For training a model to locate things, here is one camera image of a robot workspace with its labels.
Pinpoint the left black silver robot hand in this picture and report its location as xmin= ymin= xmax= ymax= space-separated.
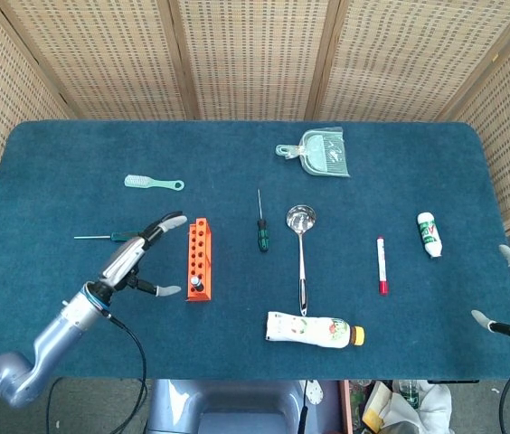
xmin=96 ymin=211 xmax=189 ymax=299

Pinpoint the dark green black-handle screwdriver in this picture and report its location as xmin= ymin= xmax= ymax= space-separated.
xmin=73 ymin=231 xmax=142 ymax=242

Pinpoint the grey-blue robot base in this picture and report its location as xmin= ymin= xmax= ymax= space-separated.
xmin=146 ymin=378 xmax=304 ymax=434

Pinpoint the mint green brush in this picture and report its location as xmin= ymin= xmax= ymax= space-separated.
xmin=124 ymin=174 xmax=185 ymax=192

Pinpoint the orange plastic tool rack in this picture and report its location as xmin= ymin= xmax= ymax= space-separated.
xmin=186 ymin=218 xmax=214 ymax=302

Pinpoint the small white green bottle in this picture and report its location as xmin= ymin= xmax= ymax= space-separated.
xmin=416 ymin=212 xmax=443 ymax=259

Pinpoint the white plastic bag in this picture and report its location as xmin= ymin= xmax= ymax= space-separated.
xmin=363 ymin=379 xmax=453 ymax=434

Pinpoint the small green-black striped screwdriver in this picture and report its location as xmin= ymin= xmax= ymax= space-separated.
xmin=256 ymin=188 xmax=270 ymax=253

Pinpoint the blue carpet table cover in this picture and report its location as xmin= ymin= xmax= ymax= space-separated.
xmin=0 ymin=119 xmax=510 ymax=382

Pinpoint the white marker with red cap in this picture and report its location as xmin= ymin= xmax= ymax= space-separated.
xmin=375 ymin=235 xmax=391 ymax=297

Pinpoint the tea bottle with yellow cap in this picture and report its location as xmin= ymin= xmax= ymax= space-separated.
xmin=263 ymin=310 xmax=366 ymax=350

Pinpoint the mint green wrapped dustpan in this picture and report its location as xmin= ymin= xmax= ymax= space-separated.
xmin=275 ymin=127 xmax=353 ymax=179

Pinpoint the white perforated metal plate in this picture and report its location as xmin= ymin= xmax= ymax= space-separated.
xmin=306 ymin=381 xmax=325 ymax=407

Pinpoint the woven wooden folding screen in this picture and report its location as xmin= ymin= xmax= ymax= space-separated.
xmin=0 ymin=0 xmax=510 ymax=236

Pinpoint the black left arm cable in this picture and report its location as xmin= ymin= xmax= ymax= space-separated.
xmin=103 ymin=311 xmax=149 ymax=434

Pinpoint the steel ladle with black handle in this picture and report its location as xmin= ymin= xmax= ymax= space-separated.
xmin=286 ymin=203 xmax=317 ymax=317

